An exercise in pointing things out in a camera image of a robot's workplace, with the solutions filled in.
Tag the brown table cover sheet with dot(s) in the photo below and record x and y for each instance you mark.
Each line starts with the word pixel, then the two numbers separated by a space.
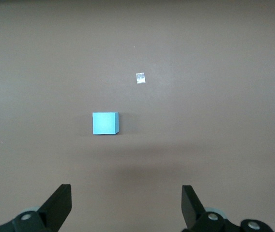
pixel 200 133

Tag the light blue block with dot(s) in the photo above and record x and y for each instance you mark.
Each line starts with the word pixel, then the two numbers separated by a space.
pixel 103 123

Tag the small clear tape piece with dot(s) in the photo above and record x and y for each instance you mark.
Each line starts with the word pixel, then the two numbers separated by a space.
pixel 140 78

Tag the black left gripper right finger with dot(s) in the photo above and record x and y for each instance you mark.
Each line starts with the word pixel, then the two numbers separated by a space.
pixel 193 210

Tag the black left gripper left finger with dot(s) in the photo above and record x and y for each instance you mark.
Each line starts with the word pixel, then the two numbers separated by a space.
pixel 52 210

